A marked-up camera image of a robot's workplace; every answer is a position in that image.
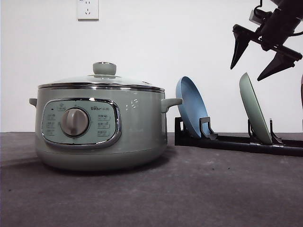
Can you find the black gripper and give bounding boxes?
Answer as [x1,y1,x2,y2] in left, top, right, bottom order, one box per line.
[230,0,303,81]

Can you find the blue plate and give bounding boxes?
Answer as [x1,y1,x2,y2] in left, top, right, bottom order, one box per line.
[175,76,209,137]

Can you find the green plate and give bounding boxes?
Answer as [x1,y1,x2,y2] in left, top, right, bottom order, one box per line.
[239,73,273,145]

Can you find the black dish rack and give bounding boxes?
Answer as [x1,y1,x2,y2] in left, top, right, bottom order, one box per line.
[175,117,303,157]

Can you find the green electric steamer pot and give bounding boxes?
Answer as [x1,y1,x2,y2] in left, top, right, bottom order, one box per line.
[29,87,182,171]

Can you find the dark red plate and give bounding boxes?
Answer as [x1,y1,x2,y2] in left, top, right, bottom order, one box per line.
[300,74,303,106]

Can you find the white wall socket left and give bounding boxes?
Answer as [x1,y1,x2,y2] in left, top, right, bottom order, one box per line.
[77,0,99,22]

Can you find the glass steamer lid green knob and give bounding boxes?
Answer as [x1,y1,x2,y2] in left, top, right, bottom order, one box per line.
[37,61,165,93]

